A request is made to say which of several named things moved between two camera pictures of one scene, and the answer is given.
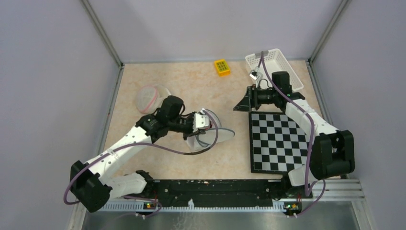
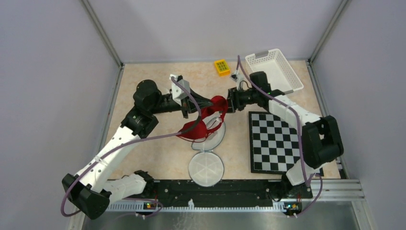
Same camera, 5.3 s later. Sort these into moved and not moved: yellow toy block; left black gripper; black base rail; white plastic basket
Moved: left black gripper
Not moved: black base rail; white plastic basket; yellow toy block
